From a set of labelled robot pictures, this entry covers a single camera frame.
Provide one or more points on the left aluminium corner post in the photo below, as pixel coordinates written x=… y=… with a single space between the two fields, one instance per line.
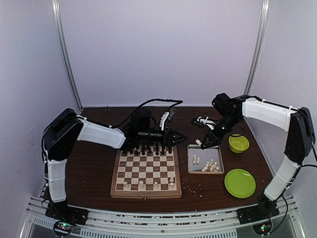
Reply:
x=65 y=55

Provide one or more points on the white chess piece one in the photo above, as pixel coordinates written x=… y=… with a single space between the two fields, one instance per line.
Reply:
x=141 y=185

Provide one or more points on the wooden chess board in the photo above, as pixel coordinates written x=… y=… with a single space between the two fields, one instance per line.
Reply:
x=148 y=166

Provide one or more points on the white chess piece two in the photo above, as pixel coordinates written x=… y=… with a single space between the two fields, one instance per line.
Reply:
x=126 y=185

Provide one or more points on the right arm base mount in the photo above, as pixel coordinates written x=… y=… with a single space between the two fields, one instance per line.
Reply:
x=257 y=214

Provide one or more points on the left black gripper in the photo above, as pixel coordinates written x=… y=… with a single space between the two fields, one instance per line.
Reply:
x=168 y=139

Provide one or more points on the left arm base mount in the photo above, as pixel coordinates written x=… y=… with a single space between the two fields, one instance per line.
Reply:
x=63 y=212

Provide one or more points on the small green bowl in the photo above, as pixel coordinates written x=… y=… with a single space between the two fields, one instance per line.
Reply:
x=238 y=143

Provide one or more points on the white chess piece four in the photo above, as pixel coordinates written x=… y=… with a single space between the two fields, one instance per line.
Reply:
x=171 y=183

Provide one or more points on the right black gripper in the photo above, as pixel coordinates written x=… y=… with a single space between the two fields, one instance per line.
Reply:
x=216 y=140

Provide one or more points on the green plate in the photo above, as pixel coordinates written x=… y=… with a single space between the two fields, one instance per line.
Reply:
x=240 y=183

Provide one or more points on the white pieces pile in tray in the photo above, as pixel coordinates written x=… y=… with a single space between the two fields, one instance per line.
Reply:
x=205 y=165

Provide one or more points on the white chess piece three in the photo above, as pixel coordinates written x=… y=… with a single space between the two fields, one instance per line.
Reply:
x=156 y=185

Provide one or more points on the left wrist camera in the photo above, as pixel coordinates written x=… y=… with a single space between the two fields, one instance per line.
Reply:
x=166 y=118

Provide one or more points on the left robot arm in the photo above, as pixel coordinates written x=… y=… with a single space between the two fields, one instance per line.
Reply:
x=69 y=134

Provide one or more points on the aluminium front rail frame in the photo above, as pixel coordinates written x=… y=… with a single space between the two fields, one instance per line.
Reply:
x=220 y=223

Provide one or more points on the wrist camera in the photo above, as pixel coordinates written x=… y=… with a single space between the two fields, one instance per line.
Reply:
x=166 y=118
x=205 y=121

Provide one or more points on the aluminium corner post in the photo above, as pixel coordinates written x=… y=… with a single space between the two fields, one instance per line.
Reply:
x=65 y=55
x=261 y=35

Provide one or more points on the metal tray with wood rim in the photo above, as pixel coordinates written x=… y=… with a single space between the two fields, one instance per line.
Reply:
x=209 y=153

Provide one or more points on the right aluminium corner post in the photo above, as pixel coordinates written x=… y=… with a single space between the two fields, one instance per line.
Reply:
x=261 y=35

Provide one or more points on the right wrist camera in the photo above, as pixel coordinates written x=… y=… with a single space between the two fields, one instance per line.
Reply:
x=205 y=121

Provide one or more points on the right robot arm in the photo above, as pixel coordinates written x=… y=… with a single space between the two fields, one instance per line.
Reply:
x=296 y=122

